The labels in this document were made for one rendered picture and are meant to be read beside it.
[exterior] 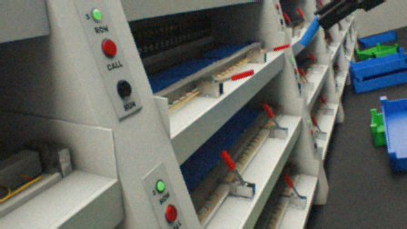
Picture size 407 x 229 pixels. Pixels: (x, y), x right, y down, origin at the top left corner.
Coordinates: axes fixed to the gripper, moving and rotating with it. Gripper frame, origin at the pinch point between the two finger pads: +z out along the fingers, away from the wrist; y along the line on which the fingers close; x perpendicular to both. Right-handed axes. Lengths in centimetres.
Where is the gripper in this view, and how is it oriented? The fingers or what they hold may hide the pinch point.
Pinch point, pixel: (335, 11)
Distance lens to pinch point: 71.2
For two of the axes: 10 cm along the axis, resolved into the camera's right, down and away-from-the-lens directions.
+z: -7.2, 5.0, 4.9
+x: 6.9, 5.5, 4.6
